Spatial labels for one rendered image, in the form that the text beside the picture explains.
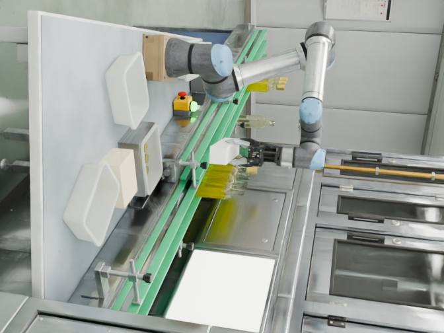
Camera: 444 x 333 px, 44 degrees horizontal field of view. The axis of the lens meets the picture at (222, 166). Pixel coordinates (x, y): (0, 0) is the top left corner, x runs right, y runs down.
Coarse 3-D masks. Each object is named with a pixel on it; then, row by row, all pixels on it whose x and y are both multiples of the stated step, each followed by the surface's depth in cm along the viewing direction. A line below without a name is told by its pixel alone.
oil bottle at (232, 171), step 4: (208, 168) 233; (212, 168) 233; (216, 168) 233; (220, 168) 233; (224, 168) 233; (228, 168) 233; (232, 168) 233; (236, 168) 233; (212, 172) 232; (216, 172) 231; (220, 172) 231; (224, 172) 231; (228, 172) 230; (232, 172) 230; (236, 172) 231; (236, 176) 231
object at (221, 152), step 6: (228, 138) 215; (216, 144) 199; (222, 144) 199; (228, 144) 200; (234, 144) 205; (210, 150) 194; (216, 150) 193; (222, 150) 193; (228, 150) 195; (234, 150) 206; (210, 156) 194; (216, 156) 194; (222, 156) 193; (228, 156) 196; (234, 156) 207; (210, 162) 194; (216, 162) 194; (222, 162) 193; (228, 162) 197
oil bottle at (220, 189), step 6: (204, 180) 225; (210, 180) 225; (216, 180) 225; (204, 186) 222; (210, 186) 222; (216, 186) 221; (222, 186) 221; (228, 186) 221; (198, 192) 224; (204, 192) 223; (210, 192) 223; (216, 192) 222; (222, 192) 221; (228, 192) 221; (222, 198) 223
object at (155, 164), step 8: (152, 128) 199; (152, 136) 205; (144, 144) 191; (152, 144) 207; (160, 144) 207; (144, 152) 209; (152, 152) 209; (160, 152) 209; (144, 160) 192; (152, 160) 211; (160, 160) 210; (144, 168) 194; (152, 168) 213; (160, 168) 212; (144, 176) 196; (152, 176) 210; (160, 176) 211; (152, 184) 206
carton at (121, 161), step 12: (108, 156) 181; (120, 156) 181; (132, 156) 185; (120, 168) 176; (132, 168) 186; (120, 180) 178; (132, 180) 187; (120, 192) 180; (132, 192) 188; (120, 204) 182
